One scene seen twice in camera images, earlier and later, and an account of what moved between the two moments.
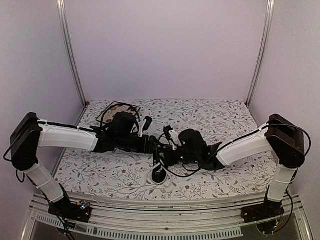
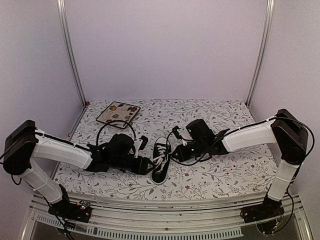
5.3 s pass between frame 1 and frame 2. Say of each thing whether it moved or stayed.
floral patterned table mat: stayed
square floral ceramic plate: stayed
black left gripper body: moved
